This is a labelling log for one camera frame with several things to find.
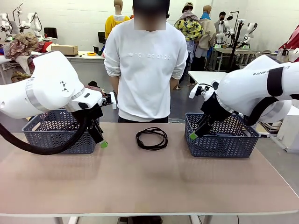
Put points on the black camera tripod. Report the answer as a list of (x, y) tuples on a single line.
[(237, 44)]

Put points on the black chair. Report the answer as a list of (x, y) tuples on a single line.
[(50, 32)]

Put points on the mannequin in yellow top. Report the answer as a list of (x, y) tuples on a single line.
[(114, 23)]

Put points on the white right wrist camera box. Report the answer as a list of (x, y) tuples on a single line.
[(203, 89)]

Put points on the grey-blue plastic basket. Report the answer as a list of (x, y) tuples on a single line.
[(46, 140), (222, 147)]

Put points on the red garment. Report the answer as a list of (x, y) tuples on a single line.
[(293, 39)]

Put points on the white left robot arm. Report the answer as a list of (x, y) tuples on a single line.
[(51, 84)]

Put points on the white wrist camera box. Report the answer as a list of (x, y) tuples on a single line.
[(109, 100), (203, 89)]

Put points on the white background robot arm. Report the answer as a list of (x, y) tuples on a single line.
[(32, 22), (4, 22), (224, 28), (250, 32)]

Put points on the pile of patterned clothes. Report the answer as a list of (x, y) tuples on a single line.
[(25, 44)]

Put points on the flat cardboard box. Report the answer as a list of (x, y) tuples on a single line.
[(64, 49)]

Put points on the white leaning board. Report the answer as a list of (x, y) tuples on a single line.
[(289, 130)]

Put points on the person in white sweatshirt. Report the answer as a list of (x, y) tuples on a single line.
[(144, 70)]

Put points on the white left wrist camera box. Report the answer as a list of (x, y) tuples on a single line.
[(109, 100)]

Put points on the yellow tape roll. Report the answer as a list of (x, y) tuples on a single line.
[(91, 54)]

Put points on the person with black face mask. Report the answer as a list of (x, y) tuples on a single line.
[(220, 24)]

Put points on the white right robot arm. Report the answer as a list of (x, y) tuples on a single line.
[(252, 93)]

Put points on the white table leg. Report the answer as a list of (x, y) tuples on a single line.
[(201, 219), (65, 219)]

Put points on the person's right forearm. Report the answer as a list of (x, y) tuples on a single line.
[(114, 91)]

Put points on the white background table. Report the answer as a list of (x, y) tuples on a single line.
[(205, 78)]

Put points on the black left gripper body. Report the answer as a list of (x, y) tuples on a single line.
[(95, 115)]

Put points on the person's left forearm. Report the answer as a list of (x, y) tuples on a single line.
[(175, 82)]

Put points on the open cardboard box with cloth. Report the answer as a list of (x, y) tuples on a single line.
[(21, 77)]

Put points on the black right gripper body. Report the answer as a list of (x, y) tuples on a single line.
[(215, 108)]

